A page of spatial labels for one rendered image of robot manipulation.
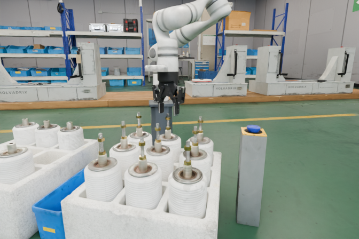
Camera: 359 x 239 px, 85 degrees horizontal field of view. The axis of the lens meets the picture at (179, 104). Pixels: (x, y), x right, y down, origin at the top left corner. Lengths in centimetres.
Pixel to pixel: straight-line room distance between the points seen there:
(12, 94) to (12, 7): 762
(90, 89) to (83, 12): 701
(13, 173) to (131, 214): 41
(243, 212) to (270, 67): 267
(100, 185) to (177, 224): 22
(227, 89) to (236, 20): 338
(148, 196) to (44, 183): 40
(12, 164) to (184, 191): 52
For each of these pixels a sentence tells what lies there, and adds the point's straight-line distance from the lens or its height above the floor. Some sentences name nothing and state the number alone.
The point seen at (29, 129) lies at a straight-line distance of 109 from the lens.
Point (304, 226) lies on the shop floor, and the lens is 86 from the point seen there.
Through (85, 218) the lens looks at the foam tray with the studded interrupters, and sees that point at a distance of 61.
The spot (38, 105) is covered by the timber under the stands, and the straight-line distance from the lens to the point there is 290.
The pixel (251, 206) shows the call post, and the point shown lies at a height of 7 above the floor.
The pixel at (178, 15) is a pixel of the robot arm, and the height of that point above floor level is 67.
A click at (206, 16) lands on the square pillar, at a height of 213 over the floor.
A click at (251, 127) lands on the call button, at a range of 64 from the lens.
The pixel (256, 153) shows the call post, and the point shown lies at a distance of 65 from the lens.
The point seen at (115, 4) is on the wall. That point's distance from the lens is 938.
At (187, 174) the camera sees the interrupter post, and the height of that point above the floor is 26.
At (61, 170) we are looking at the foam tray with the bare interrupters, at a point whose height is 15.
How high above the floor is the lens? 52
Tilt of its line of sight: 11 degrees down
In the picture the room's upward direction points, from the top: straight up
